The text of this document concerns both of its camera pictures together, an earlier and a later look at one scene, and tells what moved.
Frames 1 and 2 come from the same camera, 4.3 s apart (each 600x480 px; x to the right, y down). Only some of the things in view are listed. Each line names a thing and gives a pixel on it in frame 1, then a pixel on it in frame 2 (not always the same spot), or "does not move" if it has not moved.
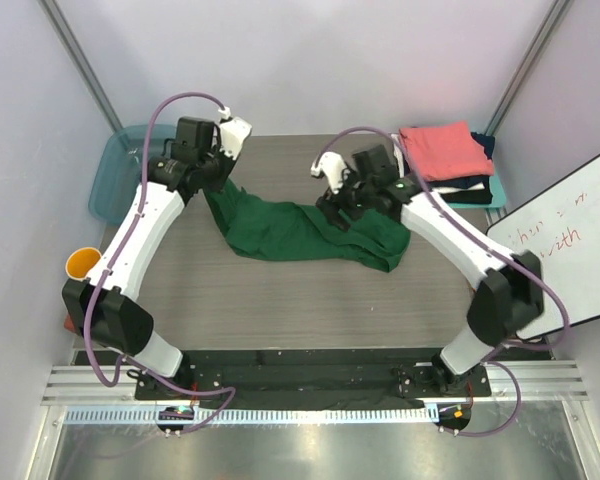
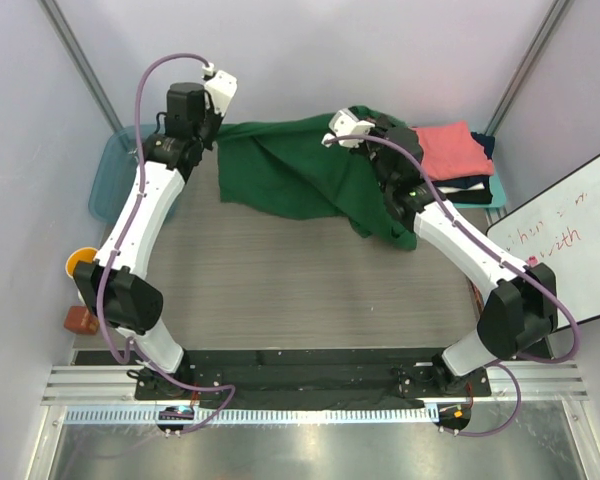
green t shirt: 274,231 to 280,166
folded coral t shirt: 445,151 does not move
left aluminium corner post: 75,51 does not move
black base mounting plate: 313,375 does not move
